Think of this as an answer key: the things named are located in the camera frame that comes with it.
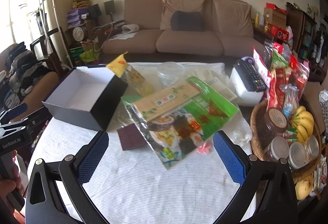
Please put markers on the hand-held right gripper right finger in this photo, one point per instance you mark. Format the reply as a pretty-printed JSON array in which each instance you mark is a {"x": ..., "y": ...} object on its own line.
[{"x": 229, "y": 160}]

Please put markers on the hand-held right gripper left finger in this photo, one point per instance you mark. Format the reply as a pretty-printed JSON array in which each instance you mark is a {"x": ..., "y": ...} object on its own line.
[{"x": 93, "y": 156}]

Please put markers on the green seaweed sushi packet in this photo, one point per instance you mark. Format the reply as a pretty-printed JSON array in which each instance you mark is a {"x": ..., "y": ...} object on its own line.
[{"x": 179, "y": 121}]

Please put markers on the black box with white inside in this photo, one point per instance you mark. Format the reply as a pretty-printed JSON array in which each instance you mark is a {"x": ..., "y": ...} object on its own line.
[{"x": 76, "y": 90}]

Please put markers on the yellow snack packet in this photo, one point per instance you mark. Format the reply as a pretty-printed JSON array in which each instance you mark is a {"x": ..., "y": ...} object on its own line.
[{"x": 118, "y": 63}]

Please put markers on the striped cloth covered desktop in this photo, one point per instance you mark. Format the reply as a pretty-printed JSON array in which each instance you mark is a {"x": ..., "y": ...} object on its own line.
[{"x": 143, "y": 188}]

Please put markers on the person's left hand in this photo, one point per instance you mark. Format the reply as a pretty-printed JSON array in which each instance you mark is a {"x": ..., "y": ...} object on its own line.
[{"x": 7, "y": 186}]

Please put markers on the pink flower clip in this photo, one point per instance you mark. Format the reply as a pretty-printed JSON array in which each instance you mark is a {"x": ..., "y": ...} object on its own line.
[{"x": 205, "y": 149}]

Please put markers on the clear plastic bag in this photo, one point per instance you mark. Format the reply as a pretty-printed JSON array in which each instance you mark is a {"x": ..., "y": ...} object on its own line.
[{"x": 240, "y": 134}]

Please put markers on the wicker basket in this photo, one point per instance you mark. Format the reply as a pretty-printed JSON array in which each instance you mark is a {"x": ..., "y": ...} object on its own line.
[{"x": 258, "y": 142}]

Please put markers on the maroon scouring pad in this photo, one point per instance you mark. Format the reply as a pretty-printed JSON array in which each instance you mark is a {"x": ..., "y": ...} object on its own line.
[{"x": 130, "y": 138}]

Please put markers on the glass jar with metal lid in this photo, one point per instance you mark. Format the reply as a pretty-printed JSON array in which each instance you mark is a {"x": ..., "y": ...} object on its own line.
[
  {"x": 312, "y": 147},
  {"x": 297, "y": 156},
  {"x": 279, "y": 148}
]

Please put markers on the dark jar with brown lid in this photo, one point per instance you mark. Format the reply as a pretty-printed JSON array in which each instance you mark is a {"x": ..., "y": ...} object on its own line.
[{"x": 275, "y": 121}]

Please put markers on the pile of clothes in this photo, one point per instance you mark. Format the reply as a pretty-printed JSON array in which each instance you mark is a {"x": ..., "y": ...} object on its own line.
[{"x": 20, "y": 72}]

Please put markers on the white and purple box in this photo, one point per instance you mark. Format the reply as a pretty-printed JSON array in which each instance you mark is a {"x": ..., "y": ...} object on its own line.
[{"x": 243, "y": 90}]

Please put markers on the yellow mango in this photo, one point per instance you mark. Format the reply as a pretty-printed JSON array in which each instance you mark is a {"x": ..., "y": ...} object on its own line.
[{"x": 303, "y": 189}]

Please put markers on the bunch of bananas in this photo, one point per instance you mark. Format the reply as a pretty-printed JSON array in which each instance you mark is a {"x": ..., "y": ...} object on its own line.
[{"x": 305, "y": 121}]

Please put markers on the black remote control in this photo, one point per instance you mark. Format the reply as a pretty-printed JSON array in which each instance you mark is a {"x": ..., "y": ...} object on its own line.
[{"x": 252, "y": 76}]

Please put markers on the dark wooden chair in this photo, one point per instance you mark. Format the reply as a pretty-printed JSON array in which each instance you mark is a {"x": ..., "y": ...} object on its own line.
[{"x": 41, "y": 43}]

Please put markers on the green bag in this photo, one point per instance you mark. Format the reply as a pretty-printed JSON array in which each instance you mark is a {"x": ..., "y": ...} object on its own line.
[{"x": 89, "y": 56}]

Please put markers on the red and white snack packet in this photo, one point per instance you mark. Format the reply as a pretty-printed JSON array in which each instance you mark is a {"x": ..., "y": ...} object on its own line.
[{"x": 261, "y": 65}]

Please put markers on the clear plastic container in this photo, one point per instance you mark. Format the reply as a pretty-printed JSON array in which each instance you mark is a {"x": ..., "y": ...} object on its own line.
[{"x": 170, "y": 72}]

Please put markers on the green snack packet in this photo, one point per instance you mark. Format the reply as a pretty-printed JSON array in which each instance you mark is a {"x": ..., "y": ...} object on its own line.
[{"x": 279, "y": 61}]

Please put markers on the beige sofa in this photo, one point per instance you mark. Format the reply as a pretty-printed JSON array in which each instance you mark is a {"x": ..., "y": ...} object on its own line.
[{"x": 189, "y": 42}]

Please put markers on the white coat stand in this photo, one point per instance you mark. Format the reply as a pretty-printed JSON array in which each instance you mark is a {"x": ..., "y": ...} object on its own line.
[{"x": 52, "y": 8}]

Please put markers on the purple tissue packs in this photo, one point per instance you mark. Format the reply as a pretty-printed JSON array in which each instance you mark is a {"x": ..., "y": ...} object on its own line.
[{"x": 76, "y": 16}]

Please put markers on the dark wooden cabinet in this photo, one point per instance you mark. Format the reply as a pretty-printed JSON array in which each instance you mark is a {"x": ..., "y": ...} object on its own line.
[{"x": 301, "y": 29}]

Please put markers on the black speaker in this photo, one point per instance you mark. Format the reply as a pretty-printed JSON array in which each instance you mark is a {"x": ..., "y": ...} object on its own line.
[{"x": 109, "y": 7}]

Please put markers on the cardboard box with red top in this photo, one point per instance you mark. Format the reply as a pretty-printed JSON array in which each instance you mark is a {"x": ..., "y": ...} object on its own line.
[{"x": 275, "y": 17}]

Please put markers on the beige cushion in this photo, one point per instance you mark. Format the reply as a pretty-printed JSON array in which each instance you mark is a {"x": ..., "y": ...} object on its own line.
[{"x": 184, "y": 3}]

